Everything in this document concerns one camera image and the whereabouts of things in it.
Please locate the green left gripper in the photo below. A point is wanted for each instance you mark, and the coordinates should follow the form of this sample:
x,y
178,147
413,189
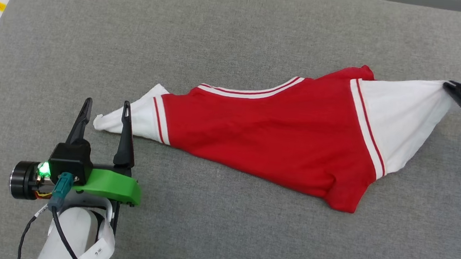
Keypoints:
x,y
113,186

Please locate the red and white basketball jersey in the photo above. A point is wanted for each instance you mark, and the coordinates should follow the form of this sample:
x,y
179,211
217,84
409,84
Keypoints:
x,y
276,133

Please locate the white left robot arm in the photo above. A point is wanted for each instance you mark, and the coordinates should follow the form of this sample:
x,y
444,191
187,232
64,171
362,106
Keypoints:
x,y
71,236

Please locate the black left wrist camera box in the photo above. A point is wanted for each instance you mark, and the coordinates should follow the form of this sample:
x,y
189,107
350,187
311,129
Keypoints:
x,y
70,161

